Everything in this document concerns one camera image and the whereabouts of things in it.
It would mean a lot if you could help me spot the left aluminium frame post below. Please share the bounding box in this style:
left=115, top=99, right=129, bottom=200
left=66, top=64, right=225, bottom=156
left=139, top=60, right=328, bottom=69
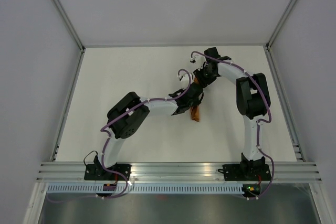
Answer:
left=51, top=0, right=85, bottom=52

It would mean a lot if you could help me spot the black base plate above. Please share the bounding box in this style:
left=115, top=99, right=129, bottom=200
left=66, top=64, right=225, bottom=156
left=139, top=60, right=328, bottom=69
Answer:
left=217, top=164, right=271, bottom=182
left=84, top=164, right=131, bottom=181

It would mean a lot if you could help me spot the purple cable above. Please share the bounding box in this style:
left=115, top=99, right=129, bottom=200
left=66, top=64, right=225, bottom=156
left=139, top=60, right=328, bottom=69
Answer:
left=191, top=50, right=275, bottom=200
left=47, top=69, right=194, bottom=204

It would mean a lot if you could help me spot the aluminium frame post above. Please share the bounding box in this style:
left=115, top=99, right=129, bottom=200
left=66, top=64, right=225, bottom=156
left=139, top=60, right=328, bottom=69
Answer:
left=51, top=0, right=85, bottom=52
left=264, top=0, right=299, bottom=50

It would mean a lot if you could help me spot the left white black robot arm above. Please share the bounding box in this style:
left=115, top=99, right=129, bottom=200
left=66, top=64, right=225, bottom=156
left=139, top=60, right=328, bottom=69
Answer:
left=94, top=82, right=204, bottom=180

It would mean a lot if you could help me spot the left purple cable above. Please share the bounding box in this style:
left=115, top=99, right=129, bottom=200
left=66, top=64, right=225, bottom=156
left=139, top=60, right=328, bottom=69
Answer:
left=47, top=69, right=194, bottom=204

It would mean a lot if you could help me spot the aluminium mounting rail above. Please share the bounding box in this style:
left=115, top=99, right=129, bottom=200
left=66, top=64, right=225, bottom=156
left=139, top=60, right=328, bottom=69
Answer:
left=35, top=162, right=322, bottom=184

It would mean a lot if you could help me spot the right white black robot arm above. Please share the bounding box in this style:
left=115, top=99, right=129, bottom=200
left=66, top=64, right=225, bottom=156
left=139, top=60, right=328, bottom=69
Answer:
left=191, top=47, right=271, bottom=182

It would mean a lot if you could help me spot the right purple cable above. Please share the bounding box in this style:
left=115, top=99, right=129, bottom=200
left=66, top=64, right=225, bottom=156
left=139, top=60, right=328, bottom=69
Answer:
left=191, top=50, right=275, bottom=200

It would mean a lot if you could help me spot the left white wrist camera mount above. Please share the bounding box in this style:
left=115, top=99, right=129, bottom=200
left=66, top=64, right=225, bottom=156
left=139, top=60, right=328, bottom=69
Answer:
left=178, top=74, right=190, bottom=86

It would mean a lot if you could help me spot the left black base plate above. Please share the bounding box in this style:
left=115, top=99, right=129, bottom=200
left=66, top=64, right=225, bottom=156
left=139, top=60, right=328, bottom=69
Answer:
left=84, top=164, right=131, bottom=181

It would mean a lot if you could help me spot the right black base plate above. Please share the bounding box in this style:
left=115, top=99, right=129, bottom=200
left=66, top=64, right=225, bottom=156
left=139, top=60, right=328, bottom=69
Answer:
left=217, top=164, right=271, bottom=182

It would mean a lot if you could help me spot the orange-brown cloth napkin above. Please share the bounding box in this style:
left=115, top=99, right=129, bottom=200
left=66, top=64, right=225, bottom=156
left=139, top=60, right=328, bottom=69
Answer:
left=190, top=77, right=202, bottom=123

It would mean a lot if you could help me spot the white slotted cable duct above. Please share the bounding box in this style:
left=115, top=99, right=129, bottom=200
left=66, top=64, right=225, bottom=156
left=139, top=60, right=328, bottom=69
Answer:
left=47, top=183, right=244, bottom=195

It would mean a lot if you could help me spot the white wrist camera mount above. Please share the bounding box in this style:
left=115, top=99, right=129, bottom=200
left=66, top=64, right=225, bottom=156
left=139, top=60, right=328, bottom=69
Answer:
left=178, top=74, right=190, bottom=86
left=190, top=55, right=207, bottom=70

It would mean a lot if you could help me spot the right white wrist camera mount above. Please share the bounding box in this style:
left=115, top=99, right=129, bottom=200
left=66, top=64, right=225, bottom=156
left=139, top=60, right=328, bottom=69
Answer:
left=190, top=55, right=207, bottom=70

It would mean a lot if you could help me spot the right aluminium frame post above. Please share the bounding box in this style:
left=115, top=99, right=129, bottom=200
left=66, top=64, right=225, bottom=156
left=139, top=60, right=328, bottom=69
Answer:
left=264, top=0, right=299, bottom=50

